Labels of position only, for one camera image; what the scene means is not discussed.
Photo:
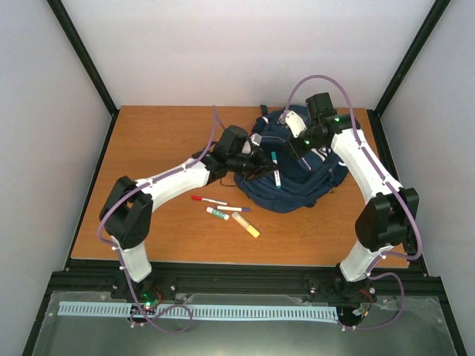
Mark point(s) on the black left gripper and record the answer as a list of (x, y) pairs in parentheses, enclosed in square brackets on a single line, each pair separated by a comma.
[(260, 168)]

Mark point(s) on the black frame post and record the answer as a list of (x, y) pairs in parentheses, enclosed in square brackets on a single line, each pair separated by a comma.
[(428, 25), (69, 29)]

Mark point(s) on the green white glue stick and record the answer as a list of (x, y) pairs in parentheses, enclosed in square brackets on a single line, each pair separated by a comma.
[(217, 213)]

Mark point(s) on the light blue slotted cable duct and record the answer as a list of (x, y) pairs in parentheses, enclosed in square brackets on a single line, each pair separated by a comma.
[(201, 312)]

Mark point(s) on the black left frame post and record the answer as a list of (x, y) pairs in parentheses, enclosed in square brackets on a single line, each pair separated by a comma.
[(69, 29)]

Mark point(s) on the navy blue student backpack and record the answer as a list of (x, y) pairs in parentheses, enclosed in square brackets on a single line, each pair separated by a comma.
[(303, 181)]

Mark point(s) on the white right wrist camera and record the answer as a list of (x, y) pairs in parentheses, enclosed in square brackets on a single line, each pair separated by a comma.
[(293, 122)]

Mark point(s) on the purple capped white marker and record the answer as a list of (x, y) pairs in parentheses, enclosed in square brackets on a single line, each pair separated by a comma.
[(230, 208)]

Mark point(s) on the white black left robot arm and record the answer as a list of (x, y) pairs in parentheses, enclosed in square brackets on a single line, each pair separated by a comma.
[(127, 212)]

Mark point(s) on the green capped white marker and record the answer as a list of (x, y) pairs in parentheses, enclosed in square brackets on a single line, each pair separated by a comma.
[(276, 171)]

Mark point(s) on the yellow highlighter pen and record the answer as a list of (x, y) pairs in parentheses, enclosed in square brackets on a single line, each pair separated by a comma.
[(245, 224)]

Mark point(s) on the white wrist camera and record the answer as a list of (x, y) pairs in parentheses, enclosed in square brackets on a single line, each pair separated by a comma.
[(293, 122), (251, 143)]

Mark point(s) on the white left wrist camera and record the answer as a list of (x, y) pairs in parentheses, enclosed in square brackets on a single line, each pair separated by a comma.
[(251, 143)]

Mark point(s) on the black aluminium frame rail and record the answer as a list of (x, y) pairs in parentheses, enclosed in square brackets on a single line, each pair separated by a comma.
[(168, 280)]

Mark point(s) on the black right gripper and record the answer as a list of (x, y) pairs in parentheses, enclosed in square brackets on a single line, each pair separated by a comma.
[(297, 150)]

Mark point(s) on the red capped white marker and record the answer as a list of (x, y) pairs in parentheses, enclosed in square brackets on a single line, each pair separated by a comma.
[(203, 199)]

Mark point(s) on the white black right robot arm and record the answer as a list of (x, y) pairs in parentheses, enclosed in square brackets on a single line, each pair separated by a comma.
[(388, 218)]

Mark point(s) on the black right frame post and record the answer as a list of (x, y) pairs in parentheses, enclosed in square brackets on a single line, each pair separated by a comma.
[(428, 25)]

